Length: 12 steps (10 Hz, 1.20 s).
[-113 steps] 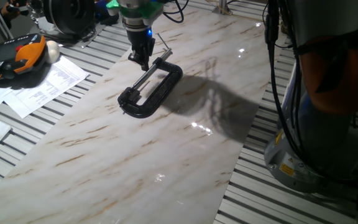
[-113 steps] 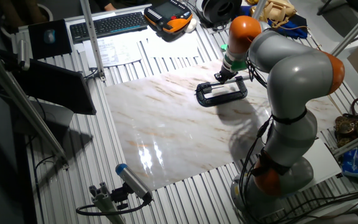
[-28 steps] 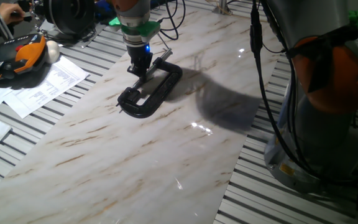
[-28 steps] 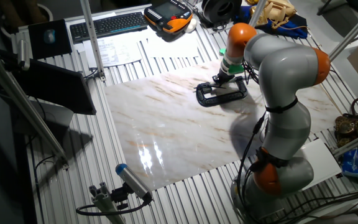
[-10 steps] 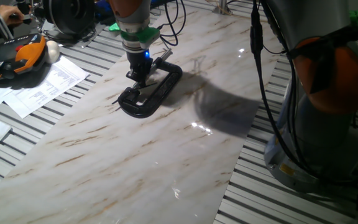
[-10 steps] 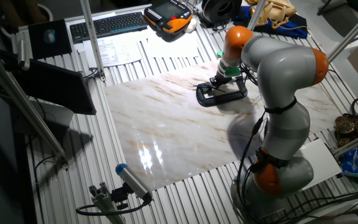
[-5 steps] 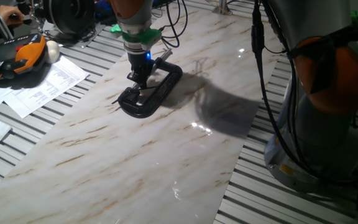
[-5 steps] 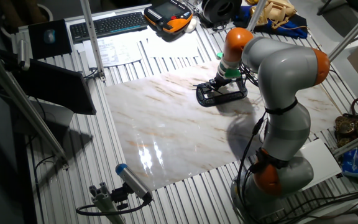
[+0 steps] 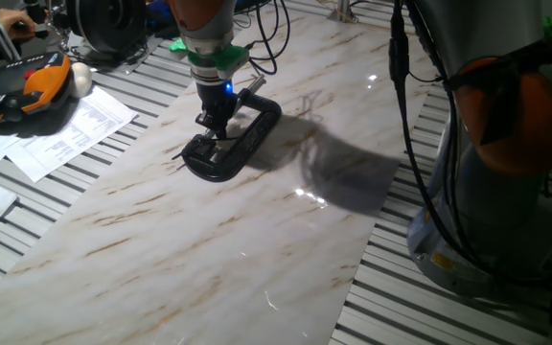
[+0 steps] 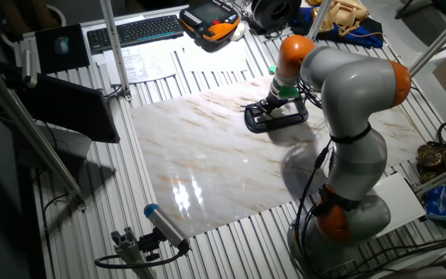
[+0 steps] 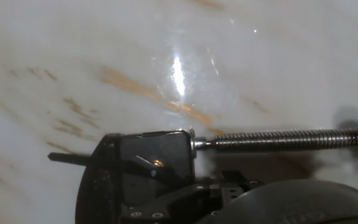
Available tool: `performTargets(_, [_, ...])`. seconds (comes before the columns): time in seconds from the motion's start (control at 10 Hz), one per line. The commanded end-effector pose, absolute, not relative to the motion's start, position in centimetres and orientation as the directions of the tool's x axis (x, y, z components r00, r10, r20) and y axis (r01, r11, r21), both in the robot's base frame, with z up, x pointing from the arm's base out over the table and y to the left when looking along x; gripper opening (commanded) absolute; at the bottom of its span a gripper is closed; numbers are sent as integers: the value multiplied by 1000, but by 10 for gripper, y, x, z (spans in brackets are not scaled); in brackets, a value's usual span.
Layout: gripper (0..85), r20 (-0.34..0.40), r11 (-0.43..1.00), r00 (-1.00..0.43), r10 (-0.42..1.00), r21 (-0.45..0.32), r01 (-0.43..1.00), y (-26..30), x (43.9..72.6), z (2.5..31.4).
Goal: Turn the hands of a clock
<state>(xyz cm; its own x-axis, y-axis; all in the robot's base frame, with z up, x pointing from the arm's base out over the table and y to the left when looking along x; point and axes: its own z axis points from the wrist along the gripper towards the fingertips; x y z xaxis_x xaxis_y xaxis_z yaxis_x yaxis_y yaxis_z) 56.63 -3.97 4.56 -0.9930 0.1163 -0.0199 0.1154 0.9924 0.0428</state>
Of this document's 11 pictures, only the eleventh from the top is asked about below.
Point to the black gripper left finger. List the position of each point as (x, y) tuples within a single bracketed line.
[(172, 205)]

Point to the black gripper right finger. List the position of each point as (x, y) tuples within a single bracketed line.
[(238, 185)]

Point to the black clock movement with hands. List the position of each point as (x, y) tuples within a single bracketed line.
[(163, 152)]

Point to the black C-clamp with steel screw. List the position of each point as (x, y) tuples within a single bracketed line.
[(291, 140)]

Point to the marble pattern sheet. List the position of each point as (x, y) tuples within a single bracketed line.
[(104, 62)]

